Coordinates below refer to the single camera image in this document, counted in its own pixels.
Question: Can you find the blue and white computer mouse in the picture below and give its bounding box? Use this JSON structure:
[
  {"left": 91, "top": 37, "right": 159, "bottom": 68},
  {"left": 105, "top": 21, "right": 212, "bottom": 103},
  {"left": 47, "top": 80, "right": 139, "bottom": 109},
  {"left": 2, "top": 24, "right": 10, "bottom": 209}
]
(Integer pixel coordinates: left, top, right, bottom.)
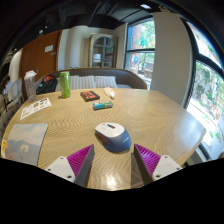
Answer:
[{"left": 94, "top": 122, "right": 133, "bottom": 154}]

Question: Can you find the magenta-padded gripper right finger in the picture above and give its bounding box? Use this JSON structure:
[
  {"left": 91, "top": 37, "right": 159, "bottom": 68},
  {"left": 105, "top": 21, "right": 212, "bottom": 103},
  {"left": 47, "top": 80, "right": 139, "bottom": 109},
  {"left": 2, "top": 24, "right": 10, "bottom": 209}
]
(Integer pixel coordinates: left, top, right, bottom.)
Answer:
[{"left": 133, "top": 143, "right": 184, "bottom": 186}]

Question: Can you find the brown curved sofa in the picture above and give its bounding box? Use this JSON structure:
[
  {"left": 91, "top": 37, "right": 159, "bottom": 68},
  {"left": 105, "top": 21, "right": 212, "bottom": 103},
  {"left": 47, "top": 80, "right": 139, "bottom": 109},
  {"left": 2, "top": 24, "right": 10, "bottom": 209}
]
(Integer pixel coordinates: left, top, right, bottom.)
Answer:
[{"left": 34, "top": 67, "right": 148, "bottom": 96}]

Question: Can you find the wooden glass-door cabinet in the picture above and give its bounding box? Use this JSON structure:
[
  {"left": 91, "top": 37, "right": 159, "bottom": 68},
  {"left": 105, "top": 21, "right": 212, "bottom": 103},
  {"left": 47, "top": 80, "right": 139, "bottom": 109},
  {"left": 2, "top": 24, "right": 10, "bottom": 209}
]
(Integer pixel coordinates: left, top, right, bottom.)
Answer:
[{"left": 88, "top": 33, "right": 118, "bottom": 69}]

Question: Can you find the clear plastic tumbler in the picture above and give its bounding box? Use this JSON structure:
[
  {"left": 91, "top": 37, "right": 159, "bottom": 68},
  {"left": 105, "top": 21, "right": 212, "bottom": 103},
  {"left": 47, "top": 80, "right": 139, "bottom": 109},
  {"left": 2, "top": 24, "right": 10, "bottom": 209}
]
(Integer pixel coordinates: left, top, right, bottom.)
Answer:
[{"left": 23, "top": 70, "right": 38, "bottom": 103}]

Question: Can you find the striped cushion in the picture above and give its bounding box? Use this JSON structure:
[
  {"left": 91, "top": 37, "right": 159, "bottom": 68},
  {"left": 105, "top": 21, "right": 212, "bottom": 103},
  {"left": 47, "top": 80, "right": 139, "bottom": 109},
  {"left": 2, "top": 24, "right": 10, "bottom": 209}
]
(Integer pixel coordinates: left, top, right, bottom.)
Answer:
[
  {"left": 94, "top": 75, "right": 118, "bottom": 89},
  {"left": 69, "top": 75, "right": 97, "bottom": 90}
]

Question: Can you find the white sticker sheet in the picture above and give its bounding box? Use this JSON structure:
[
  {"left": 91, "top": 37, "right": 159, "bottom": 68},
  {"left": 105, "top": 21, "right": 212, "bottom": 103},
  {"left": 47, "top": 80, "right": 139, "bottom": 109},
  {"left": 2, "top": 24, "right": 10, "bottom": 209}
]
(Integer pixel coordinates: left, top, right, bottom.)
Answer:
[{"left": 19, "top": 97, "right": 53, "bottom": 121}]

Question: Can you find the green drink can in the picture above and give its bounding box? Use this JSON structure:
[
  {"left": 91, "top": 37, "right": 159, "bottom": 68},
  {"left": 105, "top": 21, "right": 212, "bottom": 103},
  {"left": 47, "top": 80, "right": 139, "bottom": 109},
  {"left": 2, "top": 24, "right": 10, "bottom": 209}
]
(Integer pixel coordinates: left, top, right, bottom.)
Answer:
[{"left": 59, "top": 70, "right": 72, "bottom": 99}]

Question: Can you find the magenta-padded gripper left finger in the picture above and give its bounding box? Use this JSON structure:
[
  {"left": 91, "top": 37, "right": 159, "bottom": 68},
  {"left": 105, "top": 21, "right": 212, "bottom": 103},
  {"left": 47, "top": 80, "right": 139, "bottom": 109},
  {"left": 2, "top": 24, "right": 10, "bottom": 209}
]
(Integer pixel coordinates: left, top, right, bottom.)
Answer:
[{"left": 44, "top": 143, "right": 96, "bottom": 188}]

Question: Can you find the clear wrapped snack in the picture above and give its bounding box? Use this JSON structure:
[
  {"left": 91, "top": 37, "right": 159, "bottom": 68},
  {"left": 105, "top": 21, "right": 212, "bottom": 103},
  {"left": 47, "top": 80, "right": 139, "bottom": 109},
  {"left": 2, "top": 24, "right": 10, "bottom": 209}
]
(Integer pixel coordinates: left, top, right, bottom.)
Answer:
[{"left": 103, "top": 86, "right": 116, "bottom": 100}]

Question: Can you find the orange-brown wooden door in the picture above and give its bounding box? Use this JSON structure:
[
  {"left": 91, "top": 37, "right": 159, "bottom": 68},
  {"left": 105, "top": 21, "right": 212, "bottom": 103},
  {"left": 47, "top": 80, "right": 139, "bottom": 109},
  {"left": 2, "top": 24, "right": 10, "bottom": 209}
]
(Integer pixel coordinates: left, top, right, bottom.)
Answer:
[{"left": 18, "top": 30, "right": 63, "bottom": 101}]

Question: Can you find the teal small pack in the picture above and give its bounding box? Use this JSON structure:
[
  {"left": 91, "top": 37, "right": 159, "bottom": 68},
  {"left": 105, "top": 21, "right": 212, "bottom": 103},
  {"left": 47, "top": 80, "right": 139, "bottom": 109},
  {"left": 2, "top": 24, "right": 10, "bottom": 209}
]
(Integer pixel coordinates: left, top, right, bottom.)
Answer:
[{"left": 92, "top": 101, "right": 114, "bottom": 111}]

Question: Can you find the black and orange flat box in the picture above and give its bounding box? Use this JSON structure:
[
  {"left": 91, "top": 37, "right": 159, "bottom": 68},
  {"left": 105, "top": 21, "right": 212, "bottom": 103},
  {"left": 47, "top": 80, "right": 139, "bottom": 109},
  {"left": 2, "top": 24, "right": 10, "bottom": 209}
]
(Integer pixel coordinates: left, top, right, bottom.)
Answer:
[{"left": 79, "top": 90, "right": 101, "bottom": 103}]

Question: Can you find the sky print mouse pad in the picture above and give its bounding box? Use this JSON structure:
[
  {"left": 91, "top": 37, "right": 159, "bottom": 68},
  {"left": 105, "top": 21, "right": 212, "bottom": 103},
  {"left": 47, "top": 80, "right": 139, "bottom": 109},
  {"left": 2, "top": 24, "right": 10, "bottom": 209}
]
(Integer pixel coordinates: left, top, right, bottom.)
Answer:
[{"left": 4, "top": 122, "right": 49, "bottom": 167}]

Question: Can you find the yellow square sticker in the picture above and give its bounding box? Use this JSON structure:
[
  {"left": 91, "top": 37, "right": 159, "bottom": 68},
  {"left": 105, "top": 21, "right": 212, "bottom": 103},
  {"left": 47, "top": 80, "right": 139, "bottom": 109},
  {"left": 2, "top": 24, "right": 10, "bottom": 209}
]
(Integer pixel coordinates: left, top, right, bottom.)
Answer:
[{"left": 0, "top": 139, "right": 8, "bottom": 159}]

